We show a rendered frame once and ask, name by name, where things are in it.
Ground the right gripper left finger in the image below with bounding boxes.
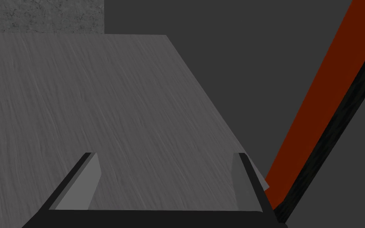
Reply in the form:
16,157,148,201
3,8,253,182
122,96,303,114
39,152,102,211

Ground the red door with dark edge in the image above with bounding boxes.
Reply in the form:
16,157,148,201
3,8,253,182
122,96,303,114
264,0,365,224

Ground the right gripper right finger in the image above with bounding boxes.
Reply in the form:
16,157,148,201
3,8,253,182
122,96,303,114
231,152,275,212

